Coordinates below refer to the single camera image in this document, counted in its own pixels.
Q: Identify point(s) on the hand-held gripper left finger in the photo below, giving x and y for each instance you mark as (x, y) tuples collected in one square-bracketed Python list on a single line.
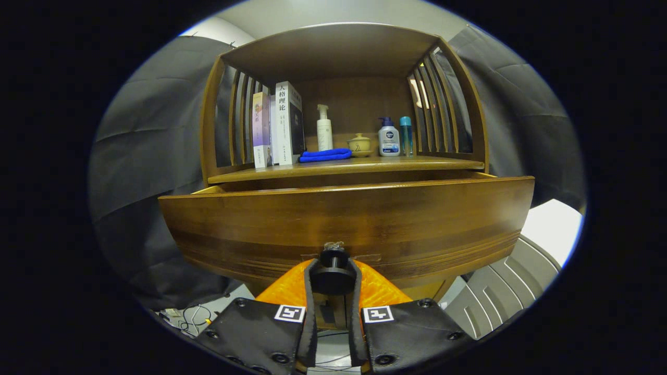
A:
[(311, 323)]

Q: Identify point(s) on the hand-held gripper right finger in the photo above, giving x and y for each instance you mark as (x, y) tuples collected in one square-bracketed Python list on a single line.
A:
[(355, 323)]

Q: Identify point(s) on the black drawer knob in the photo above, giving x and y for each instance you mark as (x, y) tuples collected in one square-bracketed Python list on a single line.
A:
[(333, 276)]

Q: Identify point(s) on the brown wooden countertop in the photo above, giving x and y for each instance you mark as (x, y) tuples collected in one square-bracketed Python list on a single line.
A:
[(365, 165)]

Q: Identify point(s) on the brown wooden cabinet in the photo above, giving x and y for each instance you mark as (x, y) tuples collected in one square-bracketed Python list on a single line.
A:
[(333, 52)]

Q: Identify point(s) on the blue folded cloth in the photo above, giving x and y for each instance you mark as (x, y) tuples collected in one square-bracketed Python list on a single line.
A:
[(323, 155)]

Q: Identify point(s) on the yellow lidded tea cup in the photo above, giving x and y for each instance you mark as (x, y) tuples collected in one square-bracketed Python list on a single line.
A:
[(359, 145)]

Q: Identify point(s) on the white blue-capped lotion bottle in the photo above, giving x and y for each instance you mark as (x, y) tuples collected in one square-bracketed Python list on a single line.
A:
[(389, 140)]

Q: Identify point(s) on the white pump bottle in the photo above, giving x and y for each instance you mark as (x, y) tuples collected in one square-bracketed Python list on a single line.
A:
[(324, 135)]

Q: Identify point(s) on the teal clear bottle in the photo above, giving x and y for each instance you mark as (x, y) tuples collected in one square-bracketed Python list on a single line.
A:
[(406, 138)]

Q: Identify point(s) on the purple book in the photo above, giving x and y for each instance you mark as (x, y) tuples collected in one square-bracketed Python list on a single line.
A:
[(260, 130)]

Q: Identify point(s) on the thick white book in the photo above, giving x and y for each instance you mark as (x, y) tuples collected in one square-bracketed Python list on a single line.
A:
[(284, 125)]

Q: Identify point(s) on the white and grey plastic unit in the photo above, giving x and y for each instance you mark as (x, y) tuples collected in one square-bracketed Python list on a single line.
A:
[(552, 229)]

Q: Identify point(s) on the black backdrop cloth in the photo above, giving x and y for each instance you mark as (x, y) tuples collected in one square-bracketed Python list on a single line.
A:
[(151, 156)]

